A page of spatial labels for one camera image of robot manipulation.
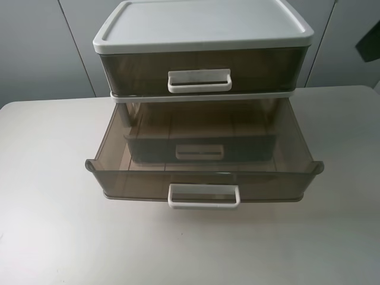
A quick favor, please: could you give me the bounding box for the bottom smoky transparent drawer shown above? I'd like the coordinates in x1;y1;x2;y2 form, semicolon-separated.
127;135;276;164

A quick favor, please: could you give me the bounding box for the top smoky transparent drawer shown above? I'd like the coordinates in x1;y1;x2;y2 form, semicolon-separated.
100;47;307;97

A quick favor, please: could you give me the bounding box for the middle smoky transparent drawer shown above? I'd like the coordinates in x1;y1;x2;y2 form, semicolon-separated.
85;98;324;210

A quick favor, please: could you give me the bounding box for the smoky transparent drawer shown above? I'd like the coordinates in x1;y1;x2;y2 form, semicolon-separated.
127;135;276;164
85;98;324;210
100;47;307;97

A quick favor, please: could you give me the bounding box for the white drawer cabinet frame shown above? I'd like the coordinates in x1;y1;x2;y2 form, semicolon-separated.
93;0;315;128

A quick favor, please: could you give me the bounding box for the black object at right edge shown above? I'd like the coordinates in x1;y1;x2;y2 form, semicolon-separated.
355;21;380;62

